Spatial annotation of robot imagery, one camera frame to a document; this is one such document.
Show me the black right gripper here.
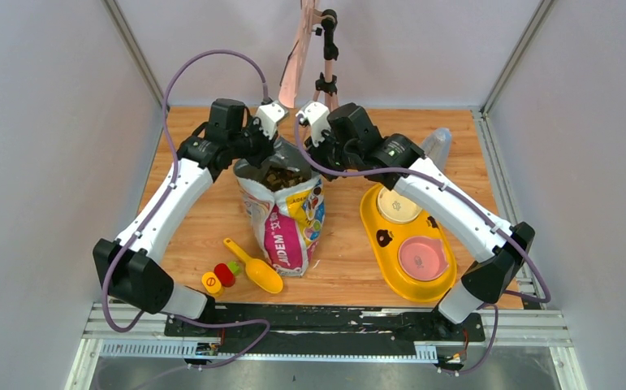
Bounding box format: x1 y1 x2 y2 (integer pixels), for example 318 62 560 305
307 123 362 180

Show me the pet food bag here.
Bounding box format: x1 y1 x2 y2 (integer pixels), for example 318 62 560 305
233 138 326 276

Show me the yellow plastic scoop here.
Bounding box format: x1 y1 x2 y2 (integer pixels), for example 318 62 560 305
223 238 284 294

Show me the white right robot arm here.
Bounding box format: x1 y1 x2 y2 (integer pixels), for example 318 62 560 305
295 102 535 340

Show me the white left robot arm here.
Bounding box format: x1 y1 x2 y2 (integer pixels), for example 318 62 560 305
93 98 288 336

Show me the brown pet food kibble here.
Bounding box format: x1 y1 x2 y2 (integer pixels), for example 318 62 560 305
261 167 306 193

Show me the pink tripod stand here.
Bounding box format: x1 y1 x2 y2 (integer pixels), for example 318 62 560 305
312 9 339 111

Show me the cream bowl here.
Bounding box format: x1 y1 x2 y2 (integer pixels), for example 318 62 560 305
376 187 422 224

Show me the pink perforated board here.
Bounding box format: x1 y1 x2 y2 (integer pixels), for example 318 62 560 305
278 0 317 108

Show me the yellow double bowl feeder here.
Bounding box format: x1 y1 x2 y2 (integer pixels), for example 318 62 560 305
360 184 457 303

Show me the red yellow green toy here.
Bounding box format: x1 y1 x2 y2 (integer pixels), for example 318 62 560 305
201 261 241 297

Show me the pink bowl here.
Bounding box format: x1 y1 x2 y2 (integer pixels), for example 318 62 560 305
398 236 448 282

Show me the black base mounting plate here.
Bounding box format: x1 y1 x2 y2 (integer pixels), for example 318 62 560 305
164 303 486 356

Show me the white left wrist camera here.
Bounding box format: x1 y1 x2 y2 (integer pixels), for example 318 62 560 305
255 101 289 141

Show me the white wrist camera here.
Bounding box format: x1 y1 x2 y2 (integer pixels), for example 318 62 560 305
255 101 289 141
296 101 330 147

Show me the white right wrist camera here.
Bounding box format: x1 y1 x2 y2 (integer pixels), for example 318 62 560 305
296 101 330 147

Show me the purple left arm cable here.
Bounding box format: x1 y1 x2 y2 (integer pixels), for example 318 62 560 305
100 49 272 372

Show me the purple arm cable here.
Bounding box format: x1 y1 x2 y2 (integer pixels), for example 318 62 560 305
100 49 272 372
293 115 552 376

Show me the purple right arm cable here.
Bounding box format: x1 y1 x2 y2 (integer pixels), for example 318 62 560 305
293 115 552 376

